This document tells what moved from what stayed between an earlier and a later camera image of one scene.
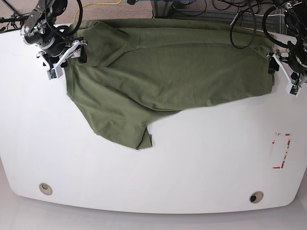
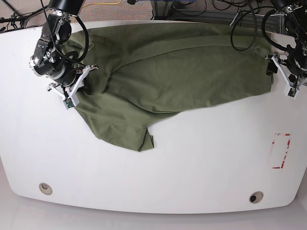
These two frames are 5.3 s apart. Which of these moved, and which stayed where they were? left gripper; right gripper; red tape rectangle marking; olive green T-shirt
Moved: right gripper
Stayed: olive green T-shirt; left gripper; red tape rectangle marking
